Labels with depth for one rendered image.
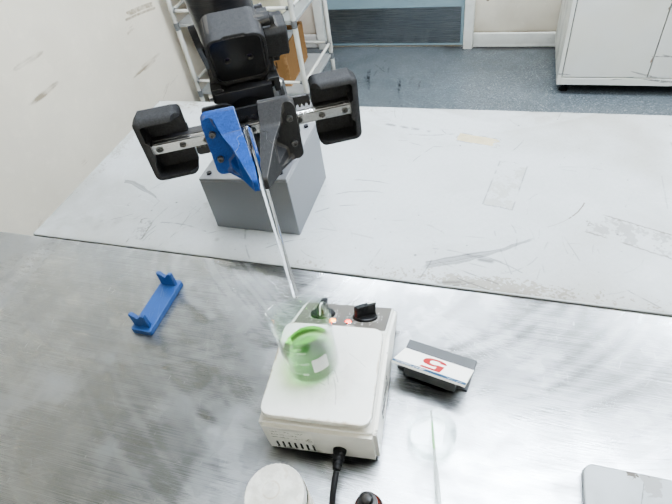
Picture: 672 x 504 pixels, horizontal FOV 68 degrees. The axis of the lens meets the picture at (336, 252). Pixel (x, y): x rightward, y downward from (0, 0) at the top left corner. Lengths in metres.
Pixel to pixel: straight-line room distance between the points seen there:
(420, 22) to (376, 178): 2.61
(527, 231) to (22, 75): 1.81
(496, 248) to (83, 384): 0.62
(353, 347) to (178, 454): 0.25
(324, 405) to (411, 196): 0.45
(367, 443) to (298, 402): 0.08
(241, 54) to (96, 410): 0.51
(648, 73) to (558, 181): 2.13
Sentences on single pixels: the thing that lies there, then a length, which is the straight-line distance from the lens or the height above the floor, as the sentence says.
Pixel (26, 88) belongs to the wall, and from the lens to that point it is 2.17.
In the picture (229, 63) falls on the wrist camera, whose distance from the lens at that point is 0.44.
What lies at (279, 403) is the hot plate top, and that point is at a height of 0.99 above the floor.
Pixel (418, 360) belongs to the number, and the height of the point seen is 0.92.
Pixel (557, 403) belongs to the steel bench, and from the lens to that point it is 0.66.
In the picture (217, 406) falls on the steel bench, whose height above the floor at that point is 0.90.
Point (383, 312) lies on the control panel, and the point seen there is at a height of 0.94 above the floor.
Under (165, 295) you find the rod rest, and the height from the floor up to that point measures 0.91.
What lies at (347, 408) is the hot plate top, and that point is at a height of 0.99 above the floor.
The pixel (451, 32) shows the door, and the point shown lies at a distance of 3.49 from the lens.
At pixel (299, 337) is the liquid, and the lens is 0.56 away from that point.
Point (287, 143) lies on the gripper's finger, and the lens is 0.44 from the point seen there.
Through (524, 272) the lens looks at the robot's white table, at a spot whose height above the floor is 0.90.
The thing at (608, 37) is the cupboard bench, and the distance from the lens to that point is 2.91.
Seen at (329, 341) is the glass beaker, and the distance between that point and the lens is 0.52.
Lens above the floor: 1.47
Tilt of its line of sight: 45 degrees down
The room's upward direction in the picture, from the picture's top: 11 degrees counter-clockwise
